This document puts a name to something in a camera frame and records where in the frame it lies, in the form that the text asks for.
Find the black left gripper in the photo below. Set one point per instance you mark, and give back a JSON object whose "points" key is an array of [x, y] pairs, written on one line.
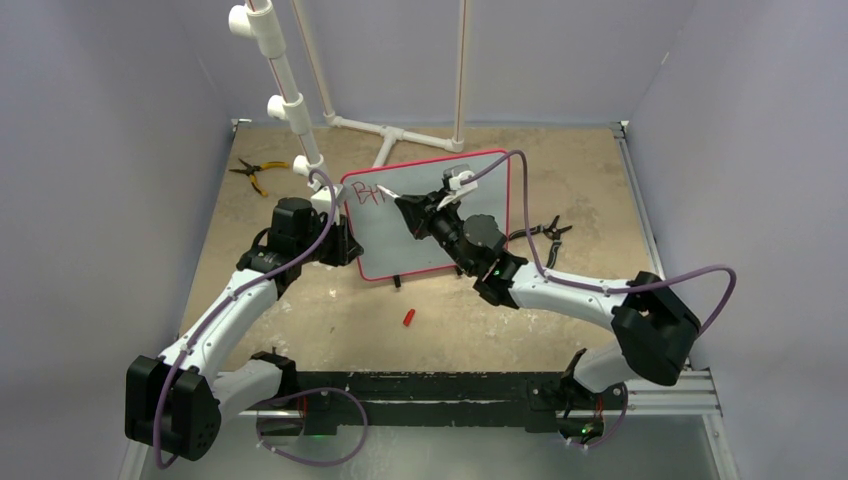
{"points": [[346, 248]]}

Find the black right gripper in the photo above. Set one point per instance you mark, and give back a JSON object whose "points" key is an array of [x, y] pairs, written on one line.
{"points": [[421, 211]]}

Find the red white marker pen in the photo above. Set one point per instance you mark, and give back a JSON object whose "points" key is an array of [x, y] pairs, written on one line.
{"points": [[387, 194]]}

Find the pink-rimmed whiteboard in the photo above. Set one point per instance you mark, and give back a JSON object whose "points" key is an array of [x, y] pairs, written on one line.
{"points": [[389, 210]]}

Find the red marker cap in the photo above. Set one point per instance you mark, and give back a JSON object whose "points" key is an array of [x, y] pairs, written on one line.
{"points": [[408, 318]]}

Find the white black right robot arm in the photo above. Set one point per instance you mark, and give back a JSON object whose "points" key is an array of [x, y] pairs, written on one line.
{"points": [[654, 331]]}

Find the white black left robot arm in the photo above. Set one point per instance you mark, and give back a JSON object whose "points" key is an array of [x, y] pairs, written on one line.
{"points": [[177, 401]]}

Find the yellow black needle-nose pliers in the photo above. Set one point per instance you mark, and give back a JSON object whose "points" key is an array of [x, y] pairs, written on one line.
{"points": [[251, 171]]}

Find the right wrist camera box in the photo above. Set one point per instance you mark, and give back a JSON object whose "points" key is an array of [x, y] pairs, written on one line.
{"points": [[458, 182]]}

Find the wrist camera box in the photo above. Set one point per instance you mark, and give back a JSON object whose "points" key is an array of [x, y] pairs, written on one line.
{"points": [[326, 197], [458, 182]]}

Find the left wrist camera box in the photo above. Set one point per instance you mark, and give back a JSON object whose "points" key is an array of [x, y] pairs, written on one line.
{"points": [[326, 197]]}

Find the black handled pliers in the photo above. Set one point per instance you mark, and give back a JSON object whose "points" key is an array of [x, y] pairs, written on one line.
{"points": [[551, 231]]}

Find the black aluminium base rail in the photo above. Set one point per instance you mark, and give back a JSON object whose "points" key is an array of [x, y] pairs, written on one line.
{"points": [[538, 402]]}

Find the white PVC pipe frame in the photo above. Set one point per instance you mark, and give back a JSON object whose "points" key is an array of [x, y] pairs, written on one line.
{"points": [[258, 21]]}

